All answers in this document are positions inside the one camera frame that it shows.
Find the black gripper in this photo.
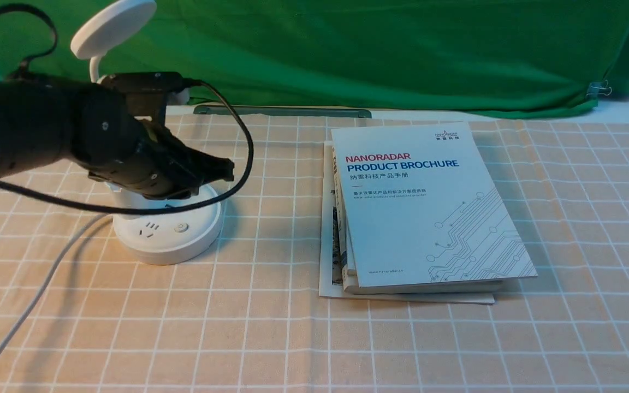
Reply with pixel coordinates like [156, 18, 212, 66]
[88, 120, 235, 200]

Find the white desk lamp with sockets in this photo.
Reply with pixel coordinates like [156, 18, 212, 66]
[70, 1, 223, 265]

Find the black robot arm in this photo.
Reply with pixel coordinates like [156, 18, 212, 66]
[0, 74, 234, 200]

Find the dark metal bar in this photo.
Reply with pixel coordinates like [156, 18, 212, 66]
[193, 104, 372, 118]

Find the bottom white booklet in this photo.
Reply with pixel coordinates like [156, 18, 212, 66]
[319, 141, 496, 305]

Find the checkered beige tablecloth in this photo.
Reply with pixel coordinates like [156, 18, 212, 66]
[0, 115, 629, 392]

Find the white Nanoradar product brochure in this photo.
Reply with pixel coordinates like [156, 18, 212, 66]
[331, 122, 538, 293]

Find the green backdrop cloth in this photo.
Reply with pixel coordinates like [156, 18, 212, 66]
[0, 0, 629, 120]

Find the metal binder clip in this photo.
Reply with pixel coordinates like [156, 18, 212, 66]
[585, 80, 613, 99]

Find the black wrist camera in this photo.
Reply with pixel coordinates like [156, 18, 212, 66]
[97, 72, 190, 124]

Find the black camera cable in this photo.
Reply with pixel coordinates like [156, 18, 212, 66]
[0, 3, 254, 216]

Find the white lamp power cable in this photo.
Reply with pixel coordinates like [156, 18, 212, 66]
[0, 213, 114, 393]

